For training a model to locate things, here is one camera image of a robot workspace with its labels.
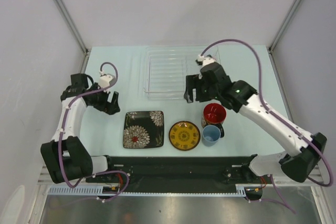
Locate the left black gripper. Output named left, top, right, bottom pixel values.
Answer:
left=88, top=83, right=120, bottom=115

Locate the white wire dish rack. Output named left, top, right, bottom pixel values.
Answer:
left=143, top=45, right=205, bottom=100

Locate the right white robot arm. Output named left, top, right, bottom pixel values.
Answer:
left=184, top=62, right=327, bottom=183

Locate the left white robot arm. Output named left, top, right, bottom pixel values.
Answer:
left=40, top=73, right=120, bottom=184

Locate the black floral square plate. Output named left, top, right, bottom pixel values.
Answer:
left=122, top=111, right=164, bottom=149

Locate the red black mug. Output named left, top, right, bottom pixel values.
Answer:
left=201, top=103, right=227, bottom=138

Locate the yellow round saucer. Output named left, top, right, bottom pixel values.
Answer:
left=168, top=121, right=201, bottom=151

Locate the light blue cup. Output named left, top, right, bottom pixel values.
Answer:
left=202, top=125, right=221, bottom=147

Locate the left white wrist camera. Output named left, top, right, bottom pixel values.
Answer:
left=98, top=71, right=117, bottom=93

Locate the white slotted cable duct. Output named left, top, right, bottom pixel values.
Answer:
left=48, top=185, right=263, bottom=198

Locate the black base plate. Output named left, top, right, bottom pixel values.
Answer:
left=84, top=156, right=270, bottom=189

